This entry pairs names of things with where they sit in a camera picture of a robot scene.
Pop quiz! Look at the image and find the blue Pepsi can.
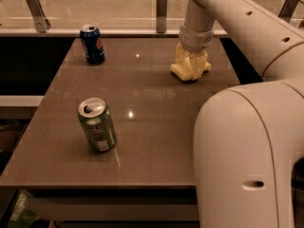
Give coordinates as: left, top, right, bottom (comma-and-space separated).
80, 25, 105, 65

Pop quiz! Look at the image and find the middle metal railing bracket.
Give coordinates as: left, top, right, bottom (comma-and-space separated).
156, 0, 167, 33

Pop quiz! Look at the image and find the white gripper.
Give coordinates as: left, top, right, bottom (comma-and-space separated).
174, 25, 214, 80

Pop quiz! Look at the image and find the metal railing bracket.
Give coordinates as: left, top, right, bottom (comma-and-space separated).
26, 0, 50, 33
156, 0, 167, 33
278, 0, 300, 23

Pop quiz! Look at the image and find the green soda can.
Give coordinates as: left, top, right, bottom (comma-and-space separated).
78, 97, 116, 153

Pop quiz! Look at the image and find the left metal railing bracket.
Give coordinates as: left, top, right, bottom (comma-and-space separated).
26, 0, 50, 33

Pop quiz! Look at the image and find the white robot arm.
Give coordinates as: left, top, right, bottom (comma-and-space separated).
180, 0, 304, 228

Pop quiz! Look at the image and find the glass railing panel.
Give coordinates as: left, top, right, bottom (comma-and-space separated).
0, 0, 304, 33

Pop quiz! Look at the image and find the right metal railing bracket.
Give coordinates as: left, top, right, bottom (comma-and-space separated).
278, 0, 300, 23

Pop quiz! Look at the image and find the yellow sponge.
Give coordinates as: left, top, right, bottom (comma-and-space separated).
170, 61, 211, 82

